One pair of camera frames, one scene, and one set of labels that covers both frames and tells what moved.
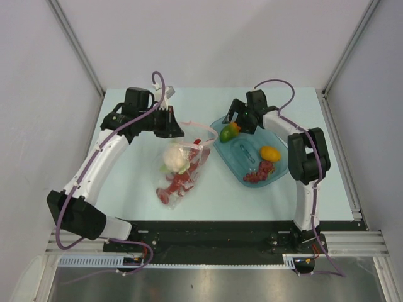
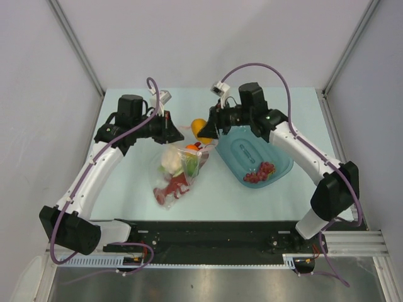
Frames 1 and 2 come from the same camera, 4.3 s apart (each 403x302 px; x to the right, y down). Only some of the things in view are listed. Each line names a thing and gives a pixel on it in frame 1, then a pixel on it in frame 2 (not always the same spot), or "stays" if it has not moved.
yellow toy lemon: (270, 154) -> (196, 125)
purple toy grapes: (266, 168) stays
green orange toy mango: (229, 132) -> (191, 161)
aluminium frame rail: (361, 242) stays
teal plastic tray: (242, 155) stays
